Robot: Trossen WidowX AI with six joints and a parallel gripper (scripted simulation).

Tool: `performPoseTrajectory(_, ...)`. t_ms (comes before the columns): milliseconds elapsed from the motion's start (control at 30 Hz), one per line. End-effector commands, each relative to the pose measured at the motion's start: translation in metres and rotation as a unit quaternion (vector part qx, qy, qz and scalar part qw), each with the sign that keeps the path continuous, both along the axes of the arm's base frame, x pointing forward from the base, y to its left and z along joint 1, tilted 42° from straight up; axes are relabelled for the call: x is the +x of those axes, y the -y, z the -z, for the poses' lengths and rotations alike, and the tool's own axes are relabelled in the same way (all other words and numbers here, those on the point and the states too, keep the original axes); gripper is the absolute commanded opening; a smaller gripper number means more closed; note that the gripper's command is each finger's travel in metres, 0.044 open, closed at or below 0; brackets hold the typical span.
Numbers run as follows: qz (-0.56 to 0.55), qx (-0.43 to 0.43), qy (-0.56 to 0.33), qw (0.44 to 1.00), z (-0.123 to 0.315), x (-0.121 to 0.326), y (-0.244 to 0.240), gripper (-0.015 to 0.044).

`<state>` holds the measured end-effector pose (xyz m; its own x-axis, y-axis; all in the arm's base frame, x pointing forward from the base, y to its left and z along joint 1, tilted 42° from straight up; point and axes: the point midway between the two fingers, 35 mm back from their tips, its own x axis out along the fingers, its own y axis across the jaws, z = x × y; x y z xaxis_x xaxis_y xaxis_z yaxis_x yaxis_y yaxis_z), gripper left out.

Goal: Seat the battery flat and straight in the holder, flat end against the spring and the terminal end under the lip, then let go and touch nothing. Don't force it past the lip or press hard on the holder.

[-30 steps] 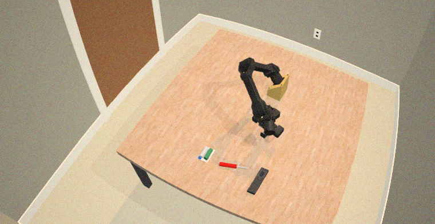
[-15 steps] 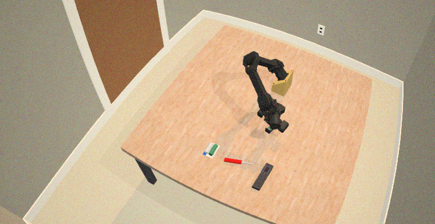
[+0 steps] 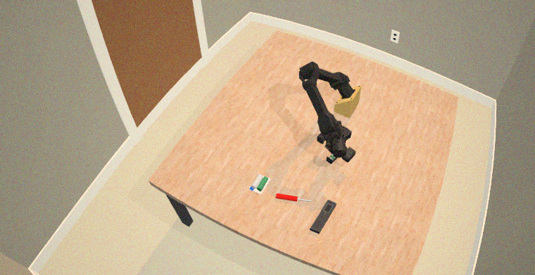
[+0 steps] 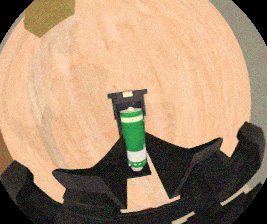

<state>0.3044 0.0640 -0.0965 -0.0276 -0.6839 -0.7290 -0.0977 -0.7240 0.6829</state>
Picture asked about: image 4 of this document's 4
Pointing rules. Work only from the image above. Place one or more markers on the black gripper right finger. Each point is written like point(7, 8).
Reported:
point(174, 163)

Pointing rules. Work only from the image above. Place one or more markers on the green and white battery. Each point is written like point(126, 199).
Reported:
point(133, 131)

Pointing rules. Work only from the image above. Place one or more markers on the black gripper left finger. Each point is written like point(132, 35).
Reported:
point(107, 176)

